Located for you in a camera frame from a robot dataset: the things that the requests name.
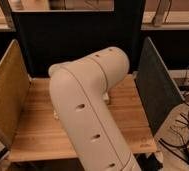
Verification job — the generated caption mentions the left wooden side panel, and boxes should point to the left wooden side panel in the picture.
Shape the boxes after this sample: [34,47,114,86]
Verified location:
[0,39,30,149]

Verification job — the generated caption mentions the right dark side panel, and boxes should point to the right dark side panel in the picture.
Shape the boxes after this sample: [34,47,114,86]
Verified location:
[136,37,184,136]

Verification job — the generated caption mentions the dark back panel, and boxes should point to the dark back panel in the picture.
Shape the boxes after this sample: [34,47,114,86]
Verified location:
[12,0,145,77]

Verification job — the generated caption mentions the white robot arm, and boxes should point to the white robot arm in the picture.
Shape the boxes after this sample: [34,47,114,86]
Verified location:
[49,47,141,171]

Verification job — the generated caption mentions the black floor cables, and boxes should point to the black floor cables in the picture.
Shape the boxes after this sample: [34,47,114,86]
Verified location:
[158,56,189,164]

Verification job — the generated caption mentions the white rectangular box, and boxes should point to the white rectangular box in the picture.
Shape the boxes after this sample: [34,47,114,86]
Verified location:
[103,93,109,101]

